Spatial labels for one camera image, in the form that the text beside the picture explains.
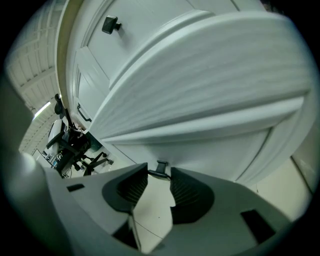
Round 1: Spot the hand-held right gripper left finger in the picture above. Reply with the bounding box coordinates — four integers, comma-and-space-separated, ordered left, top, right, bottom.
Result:
44, 161, 149, 253

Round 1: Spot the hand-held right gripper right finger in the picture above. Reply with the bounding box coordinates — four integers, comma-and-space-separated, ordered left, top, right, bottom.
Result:
143, 166, 300, 256

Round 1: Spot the white drawer with black handle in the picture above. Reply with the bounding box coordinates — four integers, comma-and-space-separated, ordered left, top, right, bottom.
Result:
102, 126, 277, 186

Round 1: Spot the black and white office chair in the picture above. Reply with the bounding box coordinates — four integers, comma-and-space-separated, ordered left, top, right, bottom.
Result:
45, 93, 115, 179

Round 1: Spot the ceiling light strip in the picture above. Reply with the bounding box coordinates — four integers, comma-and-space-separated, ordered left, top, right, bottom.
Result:
33, 100, 52, 119

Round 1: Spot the white wooden cabinet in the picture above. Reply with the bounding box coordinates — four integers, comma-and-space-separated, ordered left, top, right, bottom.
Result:
56, 0, 313, 191

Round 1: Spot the black square cabinet knob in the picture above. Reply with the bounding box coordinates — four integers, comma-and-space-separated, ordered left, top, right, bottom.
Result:
101, 15, 123, 35

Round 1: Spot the black cabinet pull handle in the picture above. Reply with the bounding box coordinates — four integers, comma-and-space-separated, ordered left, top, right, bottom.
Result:
76, 102, 92, 123

